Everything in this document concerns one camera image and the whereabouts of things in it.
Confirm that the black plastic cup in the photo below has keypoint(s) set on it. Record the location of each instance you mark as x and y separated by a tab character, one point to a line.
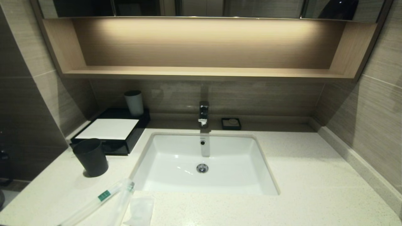
91	158

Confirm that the black amenity box with drawer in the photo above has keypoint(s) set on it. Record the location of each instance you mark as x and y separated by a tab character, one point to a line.
108	128

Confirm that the chrome faucet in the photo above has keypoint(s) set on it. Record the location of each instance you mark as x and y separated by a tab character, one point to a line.
203	113

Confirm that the black square soap dish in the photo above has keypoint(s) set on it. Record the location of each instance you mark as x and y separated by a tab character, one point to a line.
224	125

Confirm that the round beige soap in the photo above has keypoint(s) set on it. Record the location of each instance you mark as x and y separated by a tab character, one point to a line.
232	121

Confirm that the chrome sink drain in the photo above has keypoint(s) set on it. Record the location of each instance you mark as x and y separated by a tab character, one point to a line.
202	168

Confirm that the white ceramic sink basin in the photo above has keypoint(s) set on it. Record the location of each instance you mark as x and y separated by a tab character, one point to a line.
232	169

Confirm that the grey plastic cup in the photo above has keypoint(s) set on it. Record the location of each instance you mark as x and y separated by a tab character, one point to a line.
134	103

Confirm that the mirror cabinet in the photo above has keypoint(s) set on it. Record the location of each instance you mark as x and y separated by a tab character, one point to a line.
251	8

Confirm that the packaged toothbrush with green label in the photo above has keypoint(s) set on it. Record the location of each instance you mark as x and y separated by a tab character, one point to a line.
103	195

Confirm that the wooden wall shelf niche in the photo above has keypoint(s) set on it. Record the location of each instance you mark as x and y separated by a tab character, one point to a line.
204	72

